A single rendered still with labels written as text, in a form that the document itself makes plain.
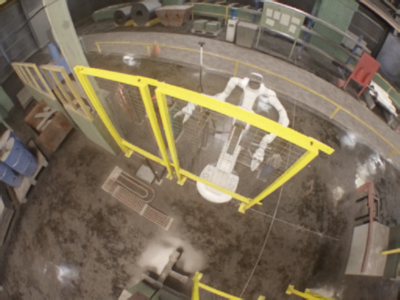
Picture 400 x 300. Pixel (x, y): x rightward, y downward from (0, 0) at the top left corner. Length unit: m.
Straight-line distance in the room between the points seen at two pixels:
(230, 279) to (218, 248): 0.53
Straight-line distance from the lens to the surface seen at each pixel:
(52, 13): 2.19
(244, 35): 6.79
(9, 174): 4.68
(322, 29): 9.27
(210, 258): 2.56
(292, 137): 1.07
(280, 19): 6.73
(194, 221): 2.54
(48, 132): 4.08
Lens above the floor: 2.53
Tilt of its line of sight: 59 degrees down
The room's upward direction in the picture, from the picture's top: 2 degrees clockwise
